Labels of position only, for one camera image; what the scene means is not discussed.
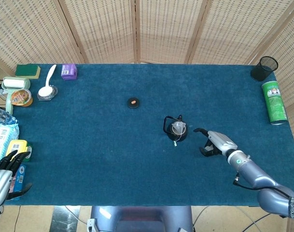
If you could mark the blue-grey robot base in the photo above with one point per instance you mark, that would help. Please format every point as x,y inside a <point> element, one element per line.
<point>142,218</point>

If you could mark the black teapot lid orange knob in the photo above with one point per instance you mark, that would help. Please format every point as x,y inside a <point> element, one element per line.
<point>133,103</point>

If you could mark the orange jelly cup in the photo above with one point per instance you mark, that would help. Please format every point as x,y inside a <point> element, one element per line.
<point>21,97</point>

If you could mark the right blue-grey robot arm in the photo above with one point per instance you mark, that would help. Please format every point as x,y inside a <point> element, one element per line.
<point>255,172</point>

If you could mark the yellow box with barcode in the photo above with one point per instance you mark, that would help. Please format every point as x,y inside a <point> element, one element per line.
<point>17,145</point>

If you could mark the green chip can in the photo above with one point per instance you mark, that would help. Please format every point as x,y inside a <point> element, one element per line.
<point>275,104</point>

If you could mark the blue table cloth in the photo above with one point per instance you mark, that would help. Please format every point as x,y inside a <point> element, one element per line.
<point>113,157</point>

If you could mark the black cast iron teapot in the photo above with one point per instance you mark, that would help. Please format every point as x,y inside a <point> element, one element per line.
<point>183,137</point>

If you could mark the purple box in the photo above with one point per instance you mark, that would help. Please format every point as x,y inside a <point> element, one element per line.
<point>69,72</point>

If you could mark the bamboo folding screen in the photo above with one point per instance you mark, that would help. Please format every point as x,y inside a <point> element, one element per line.
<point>108,31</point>

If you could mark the green yellow sponge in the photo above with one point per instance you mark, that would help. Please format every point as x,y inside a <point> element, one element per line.
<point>27,70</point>

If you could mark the green white small packet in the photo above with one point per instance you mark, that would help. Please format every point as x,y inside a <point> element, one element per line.
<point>29,148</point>

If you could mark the light green lint roller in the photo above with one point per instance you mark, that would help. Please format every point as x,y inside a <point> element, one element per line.
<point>14,83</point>

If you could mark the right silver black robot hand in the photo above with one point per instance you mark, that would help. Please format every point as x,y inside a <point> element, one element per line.
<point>220,142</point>

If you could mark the clear plastic water bottle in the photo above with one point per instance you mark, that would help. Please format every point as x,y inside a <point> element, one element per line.
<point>3,117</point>

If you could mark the white plastic spoon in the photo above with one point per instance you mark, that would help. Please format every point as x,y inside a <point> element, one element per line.
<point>46,90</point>

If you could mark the silver steel wool scourer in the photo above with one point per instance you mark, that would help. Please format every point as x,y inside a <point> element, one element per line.
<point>54,93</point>

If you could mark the white blue wet wipes pack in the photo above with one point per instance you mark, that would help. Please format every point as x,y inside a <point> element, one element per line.
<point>2,140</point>

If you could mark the black mesh pen holder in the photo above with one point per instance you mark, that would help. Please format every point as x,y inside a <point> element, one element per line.
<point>261,71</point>

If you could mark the tea bag with green tag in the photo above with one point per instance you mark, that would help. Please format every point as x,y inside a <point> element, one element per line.
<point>177,126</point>

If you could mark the blue cookie box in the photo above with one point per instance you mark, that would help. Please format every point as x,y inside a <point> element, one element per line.
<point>20,176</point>

